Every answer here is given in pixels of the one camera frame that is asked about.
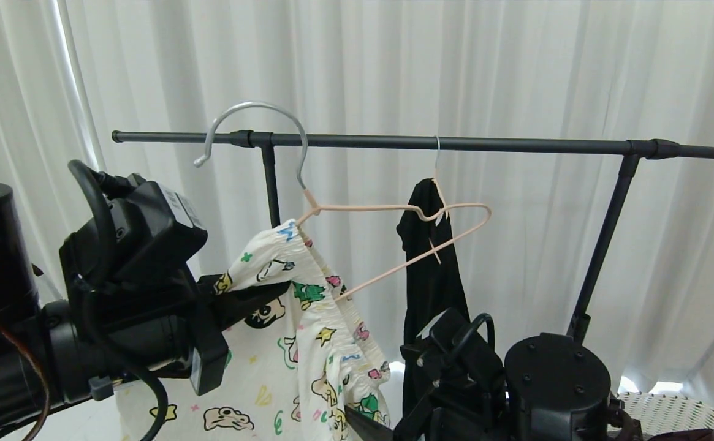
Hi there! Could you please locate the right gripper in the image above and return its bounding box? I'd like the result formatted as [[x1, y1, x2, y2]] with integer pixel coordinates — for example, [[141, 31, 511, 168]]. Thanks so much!
[[344, 386, 511, 441]]

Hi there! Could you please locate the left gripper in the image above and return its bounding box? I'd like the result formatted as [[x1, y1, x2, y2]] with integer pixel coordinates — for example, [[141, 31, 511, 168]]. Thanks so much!
[[44, 279, 291, 405]]

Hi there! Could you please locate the cream printed garment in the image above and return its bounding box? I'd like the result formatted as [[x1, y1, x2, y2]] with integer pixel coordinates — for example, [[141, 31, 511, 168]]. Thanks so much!
[[115, 219, 392, 441]]

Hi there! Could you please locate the pink clothes hanger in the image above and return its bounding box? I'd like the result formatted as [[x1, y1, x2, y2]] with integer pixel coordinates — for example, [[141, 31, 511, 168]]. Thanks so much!
[[193, 101, 493, 302], [427, 136, 454, 265]]

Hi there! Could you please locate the black garment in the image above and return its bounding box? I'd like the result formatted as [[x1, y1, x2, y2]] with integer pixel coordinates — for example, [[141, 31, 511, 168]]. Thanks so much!
[[397, 178, 471, 420]]

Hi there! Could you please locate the black clothes rack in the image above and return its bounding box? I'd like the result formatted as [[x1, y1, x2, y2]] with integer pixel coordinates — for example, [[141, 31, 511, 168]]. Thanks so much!
[[112, 130, 714, 345]]

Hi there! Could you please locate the white laundry basket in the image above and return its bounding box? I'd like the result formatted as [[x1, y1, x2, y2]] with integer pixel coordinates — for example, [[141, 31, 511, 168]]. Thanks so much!
[[611, 392, 714, 439]]

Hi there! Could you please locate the white curtain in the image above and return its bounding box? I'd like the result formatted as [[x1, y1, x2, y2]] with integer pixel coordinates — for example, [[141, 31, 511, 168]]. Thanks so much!
[[0, 0, 714, 405]]

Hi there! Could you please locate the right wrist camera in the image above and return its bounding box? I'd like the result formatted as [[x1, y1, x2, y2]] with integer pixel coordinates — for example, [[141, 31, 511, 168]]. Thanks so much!
[[401, 308, 506, 396]]

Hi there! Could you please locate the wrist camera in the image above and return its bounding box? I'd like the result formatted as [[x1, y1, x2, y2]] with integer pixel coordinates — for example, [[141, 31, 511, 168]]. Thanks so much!
[[401, 308, 506, 396], [58, 173, 208, 301]]

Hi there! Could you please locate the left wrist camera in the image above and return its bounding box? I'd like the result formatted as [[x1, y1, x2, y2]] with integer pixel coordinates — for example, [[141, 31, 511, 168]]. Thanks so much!
[[58, 173, 208, 301]]

